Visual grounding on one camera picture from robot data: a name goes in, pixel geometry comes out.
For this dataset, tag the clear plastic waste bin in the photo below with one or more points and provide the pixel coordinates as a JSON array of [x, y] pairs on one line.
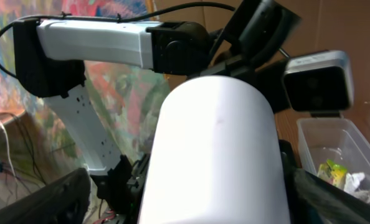
[[337, 139]]

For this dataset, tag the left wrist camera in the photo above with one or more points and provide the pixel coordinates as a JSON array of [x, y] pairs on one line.
[[321, 82]]

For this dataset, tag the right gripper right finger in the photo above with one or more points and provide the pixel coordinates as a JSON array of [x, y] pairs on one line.
[[312, 200]]

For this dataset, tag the yellow green snack wrapper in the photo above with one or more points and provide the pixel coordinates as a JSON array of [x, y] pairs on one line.
[[332, 173]]

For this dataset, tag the white pink cup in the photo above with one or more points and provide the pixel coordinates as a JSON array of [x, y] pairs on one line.
[[215, 157]]

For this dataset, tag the white tissue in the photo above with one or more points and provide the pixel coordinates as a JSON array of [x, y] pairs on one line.
[[352, 186]]

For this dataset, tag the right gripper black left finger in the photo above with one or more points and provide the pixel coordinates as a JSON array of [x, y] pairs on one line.
[[66, 200]]

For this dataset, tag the colourful painted backdrop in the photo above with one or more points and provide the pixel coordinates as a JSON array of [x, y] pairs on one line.
[[35, 147]]

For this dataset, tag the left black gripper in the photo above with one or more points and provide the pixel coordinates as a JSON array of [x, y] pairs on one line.
[[256, 32]]

